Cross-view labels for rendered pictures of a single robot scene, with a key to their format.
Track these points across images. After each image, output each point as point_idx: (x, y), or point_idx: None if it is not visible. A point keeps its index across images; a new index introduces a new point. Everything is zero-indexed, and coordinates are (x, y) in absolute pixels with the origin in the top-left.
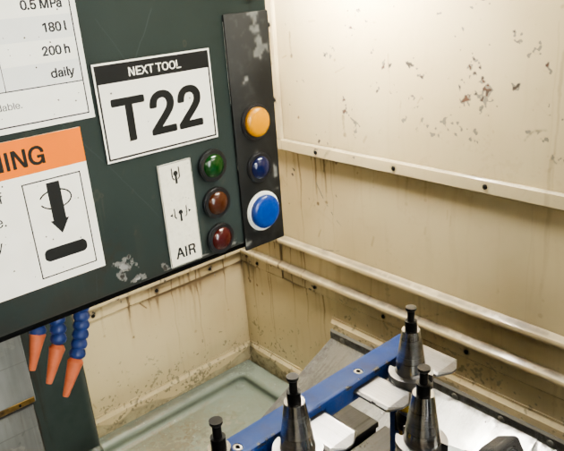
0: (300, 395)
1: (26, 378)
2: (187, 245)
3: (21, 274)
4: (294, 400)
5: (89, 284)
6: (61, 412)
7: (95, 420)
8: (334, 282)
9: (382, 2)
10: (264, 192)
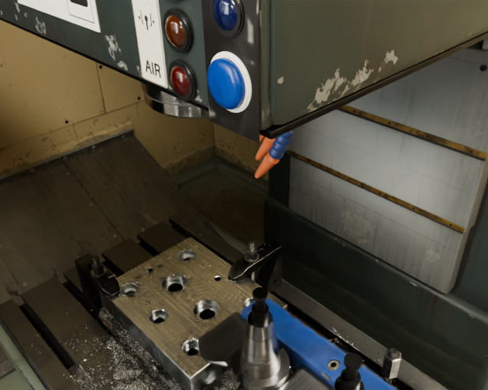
0: (348, 386)
1: (467, 209)
2: (153, 63)
3: (60, 1)
4: (340, 381)
5: (94, 42)
6: None
7: None
8: None
9: None
10: (228, 56)
